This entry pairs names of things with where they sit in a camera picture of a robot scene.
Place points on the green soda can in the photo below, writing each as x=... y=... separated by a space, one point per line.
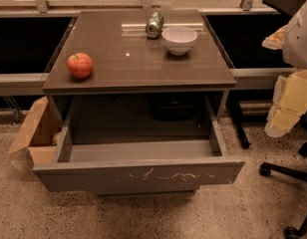
x=154 y=25

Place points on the red apple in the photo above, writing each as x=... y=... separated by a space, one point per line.
x=80 y=65

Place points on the white ceramic bowl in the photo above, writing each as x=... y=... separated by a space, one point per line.
x=179 y=40

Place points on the open grey top drawer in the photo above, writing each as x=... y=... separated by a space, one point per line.
x=113 y=146

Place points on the black side table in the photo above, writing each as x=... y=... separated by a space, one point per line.
x=286 y=7

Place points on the brown cardboard box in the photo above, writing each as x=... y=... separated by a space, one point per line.
x=38 y=133

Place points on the black table leg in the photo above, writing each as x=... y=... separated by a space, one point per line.
x=236 y=113

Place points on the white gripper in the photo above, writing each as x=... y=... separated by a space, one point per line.
x=299 y=40

